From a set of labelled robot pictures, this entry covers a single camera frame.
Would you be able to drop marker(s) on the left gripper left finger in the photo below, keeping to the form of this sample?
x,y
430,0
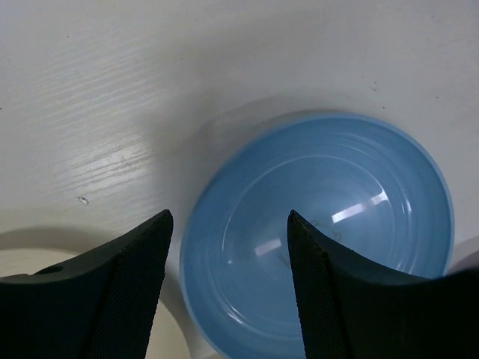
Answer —
x,y
99,304

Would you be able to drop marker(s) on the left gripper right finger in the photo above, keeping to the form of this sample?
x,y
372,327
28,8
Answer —
x,y
352,307

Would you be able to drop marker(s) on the purple plate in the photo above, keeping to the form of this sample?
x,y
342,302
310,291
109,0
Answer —
x,y
465,255

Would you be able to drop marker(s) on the blue plate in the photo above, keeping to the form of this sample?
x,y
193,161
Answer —
x,y
362,182

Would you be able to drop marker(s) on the cream plate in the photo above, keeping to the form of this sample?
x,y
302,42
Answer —
x,y
28,250

